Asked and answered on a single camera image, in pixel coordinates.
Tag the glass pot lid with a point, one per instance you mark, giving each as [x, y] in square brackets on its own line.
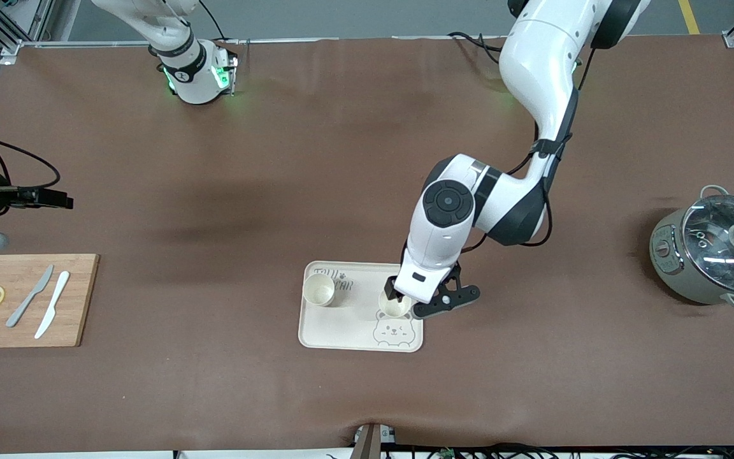
[711, 255]

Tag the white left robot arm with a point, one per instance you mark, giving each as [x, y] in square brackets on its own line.
[539, 64]

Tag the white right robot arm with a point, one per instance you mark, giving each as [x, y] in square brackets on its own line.
[185, 64]

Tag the grey-green electric pot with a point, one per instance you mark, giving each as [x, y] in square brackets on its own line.
[673, 274]

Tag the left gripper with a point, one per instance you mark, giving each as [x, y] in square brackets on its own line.
[392, 290]

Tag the white IKEA cup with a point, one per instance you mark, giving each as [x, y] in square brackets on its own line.
[319, 291]
[396, 310]

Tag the white plastic knife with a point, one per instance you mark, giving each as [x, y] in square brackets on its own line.
[53, 305]

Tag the grey plastic knife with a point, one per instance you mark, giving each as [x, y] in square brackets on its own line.
[29, 297]

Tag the metal table edge clamp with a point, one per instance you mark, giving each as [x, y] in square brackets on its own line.
[370, 443]

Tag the cream tray with bear print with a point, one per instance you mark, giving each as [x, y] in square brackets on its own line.
[354, 325]

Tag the bamboo cutting board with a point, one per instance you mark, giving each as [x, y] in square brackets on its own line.
[23, 331]

